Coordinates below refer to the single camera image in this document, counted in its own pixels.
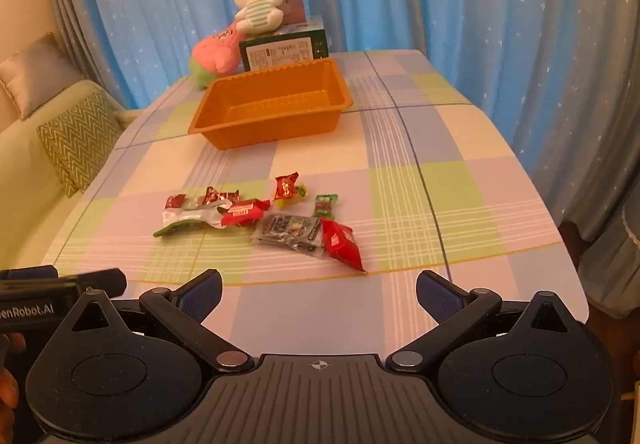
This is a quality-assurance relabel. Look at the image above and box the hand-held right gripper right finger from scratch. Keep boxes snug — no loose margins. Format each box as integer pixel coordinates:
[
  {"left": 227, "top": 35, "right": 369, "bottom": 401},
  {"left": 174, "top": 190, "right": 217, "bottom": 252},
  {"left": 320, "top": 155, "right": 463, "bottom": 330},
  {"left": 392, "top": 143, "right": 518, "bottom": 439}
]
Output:
[{"left": 385, "top": 269, "right": 590, "bottom": 373}]

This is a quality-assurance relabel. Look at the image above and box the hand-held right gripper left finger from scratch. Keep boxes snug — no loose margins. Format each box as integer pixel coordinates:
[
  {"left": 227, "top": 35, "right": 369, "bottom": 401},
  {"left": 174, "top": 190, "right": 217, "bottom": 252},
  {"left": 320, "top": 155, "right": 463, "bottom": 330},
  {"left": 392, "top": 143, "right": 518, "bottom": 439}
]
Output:
[{"left": 52, "top": 269, "right": 254, "bottom": 373}]

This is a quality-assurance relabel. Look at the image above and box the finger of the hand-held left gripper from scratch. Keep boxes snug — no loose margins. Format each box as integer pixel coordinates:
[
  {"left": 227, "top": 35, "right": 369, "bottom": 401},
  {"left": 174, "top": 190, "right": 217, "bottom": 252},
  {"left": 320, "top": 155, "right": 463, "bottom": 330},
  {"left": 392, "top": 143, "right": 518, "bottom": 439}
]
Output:
[
  {"left": 0, "top": 265, "right": 57, "bottom": 281},
  {"left": 56, "top": 268, "right": 127, "bottom": 298}
]

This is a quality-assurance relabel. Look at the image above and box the long white green packet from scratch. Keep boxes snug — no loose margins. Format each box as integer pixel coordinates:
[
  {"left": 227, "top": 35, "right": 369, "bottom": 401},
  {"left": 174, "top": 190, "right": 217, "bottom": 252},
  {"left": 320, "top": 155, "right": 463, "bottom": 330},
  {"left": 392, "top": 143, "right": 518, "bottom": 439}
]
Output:
[{"left": 152, "top": 201, "right": 233, "bottom": 239}]

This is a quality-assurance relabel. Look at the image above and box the red bar packet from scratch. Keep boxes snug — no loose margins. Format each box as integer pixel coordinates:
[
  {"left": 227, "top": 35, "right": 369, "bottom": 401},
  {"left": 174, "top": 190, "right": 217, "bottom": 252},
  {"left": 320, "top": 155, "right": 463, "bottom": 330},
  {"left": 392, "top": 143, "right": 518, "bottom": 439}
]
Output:
[{"left": 220, "top": 199, "right": 271, "bottom": 228}]

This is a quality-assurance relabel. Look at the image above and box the dark red candy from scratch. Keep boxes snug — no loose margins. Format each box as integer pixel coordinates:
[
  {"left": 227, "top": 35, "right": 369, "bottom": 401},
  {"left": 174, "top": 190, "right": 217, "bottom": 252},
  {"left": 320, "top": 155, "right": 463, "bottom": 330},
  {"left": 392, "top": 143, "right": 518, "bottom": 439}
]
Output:
[{"left": 202, "top": 186, "right": 241, "bottom": 208}]

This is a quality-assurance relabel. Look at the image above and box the large red snack packet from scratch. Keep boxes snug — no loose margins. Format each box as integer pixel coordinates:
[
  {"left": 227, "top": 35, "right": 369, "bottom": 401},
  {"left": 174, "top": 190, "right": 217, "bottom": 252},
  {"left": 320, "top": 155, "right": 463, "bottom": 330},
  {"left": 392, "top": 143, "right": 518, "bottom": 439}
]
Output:
[{"left": 320, "top": 218, "right": 367, "bottom": 273}]

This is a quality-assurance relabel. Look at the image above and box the shiny red candy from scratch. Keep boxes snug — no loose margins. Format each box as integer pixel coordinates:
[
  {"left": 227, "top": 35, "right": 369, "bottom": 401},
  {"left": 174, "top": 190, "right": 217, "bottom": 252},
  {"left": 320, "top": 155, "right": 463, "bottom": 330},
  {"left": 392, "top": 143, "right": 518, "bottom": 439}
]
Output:
[{"left": 272, "top": 171, "right": 300, "bottom": 202}]

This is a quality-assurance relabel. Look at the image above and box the green brown candy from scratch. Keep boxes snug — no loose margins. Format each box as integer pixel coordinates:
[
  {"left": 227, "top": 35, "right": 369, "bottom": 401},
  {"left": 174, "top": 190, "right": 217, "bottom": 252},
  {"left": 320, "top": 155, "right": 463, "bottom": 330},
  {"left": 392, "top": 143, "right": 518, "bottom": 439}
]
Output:
[{"left": 313, "top": 194, "right": 339, "bottom": 220}]

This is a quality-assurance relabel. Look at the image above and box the orange plastic tray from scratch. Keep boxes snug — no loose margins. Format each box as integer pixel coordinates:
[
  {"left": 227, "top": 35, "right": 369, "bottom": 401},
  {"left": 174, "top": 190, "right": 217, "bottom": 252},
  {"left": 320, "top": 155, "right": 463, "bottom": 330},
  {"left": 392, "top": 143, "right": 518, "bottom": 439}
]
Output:
[{"left": 187, "top": 58, "right": 354, "bottom": 151}]

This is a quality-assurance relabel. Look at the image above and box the person's left hand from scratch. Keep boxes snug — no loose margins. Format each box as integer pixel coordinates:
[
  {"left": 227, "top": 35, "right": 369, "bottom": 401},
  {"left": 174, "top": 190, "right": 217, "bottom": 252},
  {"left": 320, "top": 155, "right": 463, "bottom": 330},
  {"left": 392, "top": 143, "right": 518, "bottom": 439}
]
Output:
[{"left": 0, "top": 331, "right": 28, "bottom": 425}]

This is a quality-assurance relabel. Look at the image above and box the pale green sofa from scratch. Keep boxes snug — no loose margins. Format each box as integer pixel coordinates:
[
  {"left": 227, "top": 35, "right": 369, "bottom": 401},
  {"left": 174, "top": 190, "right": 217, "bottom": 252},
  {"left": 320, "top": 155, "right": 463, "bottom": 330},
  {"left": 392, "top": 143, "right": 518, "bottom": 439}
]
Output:
[{"left": 0, "top": 31, "right": 146, "bottom": 270}]

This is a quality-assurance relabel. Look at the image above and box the green zigzag cushion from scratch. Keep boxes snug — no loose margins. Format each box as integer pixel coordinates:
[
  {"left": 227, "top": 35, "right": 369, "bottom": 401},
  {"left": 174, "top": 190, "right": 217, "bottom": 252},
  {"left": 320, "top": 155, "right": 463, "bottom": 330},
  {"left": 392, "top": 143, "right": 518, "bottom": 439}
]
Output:
[{"left": 36, "top": 91, "right": 126, "bottom": 197}]

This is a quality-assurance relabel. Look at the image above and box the grey lace-trimmed cloth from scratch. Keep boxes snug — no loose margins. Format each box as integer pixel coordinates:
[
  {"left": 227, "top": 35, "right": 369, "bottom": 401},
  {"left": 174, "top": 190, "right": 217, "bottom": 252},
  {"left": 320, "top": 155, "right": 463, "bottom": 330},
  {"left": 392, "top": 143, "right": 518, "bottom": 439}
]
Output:
[{"left": 580, "top": 196, "right": 640, "bottom": 320}]

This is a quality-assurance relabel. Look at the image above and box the beige cushion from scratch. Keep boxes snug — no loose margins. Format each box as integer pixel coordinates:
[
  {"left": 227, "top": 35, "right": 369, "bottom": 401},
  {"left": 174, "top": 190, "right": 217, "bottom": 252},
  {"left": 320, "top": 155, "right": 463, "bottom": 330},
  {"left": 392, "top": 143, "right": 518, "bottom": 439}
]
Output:
[{"left": 0, "top": 31, "right": 83, "bottom": 121}]

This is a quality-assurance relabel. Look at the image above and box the pink green starfish plush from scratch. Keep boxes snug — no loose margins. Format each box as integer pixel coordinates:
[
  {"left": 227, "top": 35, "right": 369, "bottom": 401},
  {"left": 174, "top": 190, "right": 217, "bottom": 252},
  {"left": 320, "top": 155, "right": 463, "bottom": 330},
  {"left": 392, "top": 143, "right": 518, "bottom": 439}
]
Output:
[{"left": 189, "top": 23, "right": 242, "bottom": 90}]

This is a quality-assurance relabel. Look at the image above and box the green cardboard box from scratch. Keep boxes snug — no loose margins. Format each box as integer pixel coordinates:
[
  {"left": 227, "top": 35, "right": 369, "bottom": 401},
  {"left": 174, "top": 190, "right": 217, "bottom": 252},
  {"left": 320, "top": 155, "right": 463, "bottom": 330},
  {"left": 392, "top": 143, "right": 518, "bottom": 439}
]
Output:
[{"left": 238, "top": 15, "right": 329, "bottom": 73}]

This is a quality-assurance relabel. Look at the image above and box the white striped bunny plush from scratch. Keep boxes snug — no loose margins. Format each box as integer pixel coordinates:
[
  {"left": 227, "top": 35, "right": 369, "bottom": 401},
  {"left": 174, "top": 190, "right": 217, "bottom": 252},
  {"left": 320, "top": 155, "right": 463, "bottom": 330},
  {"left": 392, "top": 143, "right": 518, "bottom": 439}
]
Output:
[{"left": 234, "top": 0, "right": 287, "bottom": 36}]

